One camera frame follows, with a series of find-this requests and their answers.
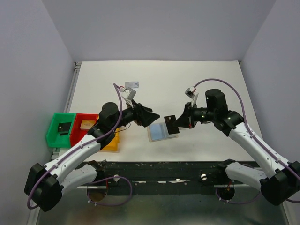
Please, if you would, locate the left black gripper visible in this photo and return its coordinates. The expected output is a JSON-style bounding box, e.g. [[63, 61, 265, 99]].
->
[[111, 99, 160, 131]]

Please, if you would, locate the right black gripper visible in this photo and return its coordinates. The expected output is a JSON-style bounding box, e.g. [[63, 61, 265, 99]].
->
[[173, 101, 216, 128]]

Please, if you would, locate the black credit card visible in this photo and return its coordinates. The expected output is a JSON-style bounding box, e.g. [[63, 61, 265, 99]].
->
[[164, 115, 180, 135]]

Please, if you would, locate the beige card holder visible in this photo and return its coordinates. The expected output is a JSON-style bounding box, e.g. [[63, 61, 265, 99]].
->
[[147, 122, 178, 142]]

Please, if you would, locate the silver credit card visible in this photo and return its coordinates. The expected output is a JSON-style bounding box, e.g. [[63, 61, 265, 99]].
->
[[125, 81, 139, 89]]

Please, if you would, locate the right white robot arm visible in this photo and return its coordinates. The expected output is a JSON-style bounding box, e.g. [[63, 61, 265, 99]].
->
[[174, 87, 300, 205]]

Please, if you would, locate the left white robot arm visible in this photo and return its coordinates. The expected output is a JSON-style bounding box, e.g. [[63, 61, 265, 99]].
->
[[24, 102, 160, 212]]

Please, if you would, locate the yellow plastic bin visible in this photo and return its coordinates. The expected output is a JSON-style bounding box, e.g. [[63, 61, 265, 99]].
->
[[101, 128, 120, 152]]

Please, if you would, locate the tan item in red bin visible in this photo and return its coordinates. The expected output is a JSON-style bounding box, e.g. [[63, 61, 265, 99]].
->
[[80, 120, 96, 130]]

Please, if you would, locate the red plastic bin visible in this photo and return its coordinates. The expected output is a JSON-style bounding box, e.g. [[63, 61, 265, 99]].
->
[[70, 113, 98, 147]]

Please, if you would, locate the black item in green bin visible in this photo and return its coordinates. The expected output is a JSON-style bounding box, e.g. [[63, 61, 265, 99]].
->
[[57, 122, 72, 136]]

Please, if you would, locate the green plastic bin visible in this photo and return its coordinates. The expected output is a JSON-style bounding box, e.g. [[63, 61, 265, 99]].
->
[[46, 112, 76, 148]]

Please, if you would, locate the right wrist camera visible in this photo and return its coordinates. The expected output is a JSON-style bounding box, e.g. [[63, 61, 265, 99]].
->
[[185, 86, 199, 106]]

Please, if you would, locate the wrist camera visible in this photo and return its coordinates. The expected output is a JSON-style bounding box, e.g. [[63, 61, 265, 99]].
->
[[185, 86, 199, 106], [119, 86, 136, 104]]

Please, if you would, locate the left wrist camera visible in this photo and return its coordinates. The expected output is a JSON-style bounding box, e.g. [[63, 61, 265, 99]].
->
[[119, 86, 136, 104]]

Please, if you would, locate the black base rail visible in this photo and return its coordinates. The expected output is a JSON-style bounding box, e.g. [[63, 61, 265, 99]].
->
[[83, 161, 245, 196]]

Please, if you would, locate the aluminium side rail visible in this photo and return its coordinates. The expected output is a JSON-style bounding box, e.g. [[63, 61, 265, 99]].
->
[[63, 62, 82, 113]]

